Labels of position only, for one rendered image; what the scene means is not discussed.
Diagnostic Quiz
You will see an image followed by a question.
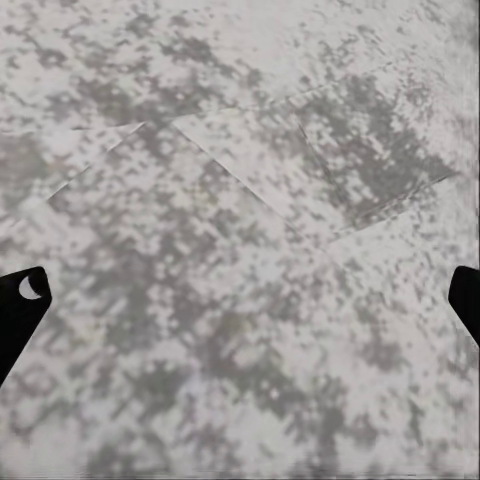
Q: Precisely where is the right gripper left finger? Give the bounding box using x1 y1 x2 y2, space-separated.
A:
0 266 52 385

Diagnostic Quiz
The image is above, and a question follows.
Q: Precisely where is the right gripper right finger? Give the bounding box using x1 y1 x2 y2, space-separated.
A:
448 266 480 347

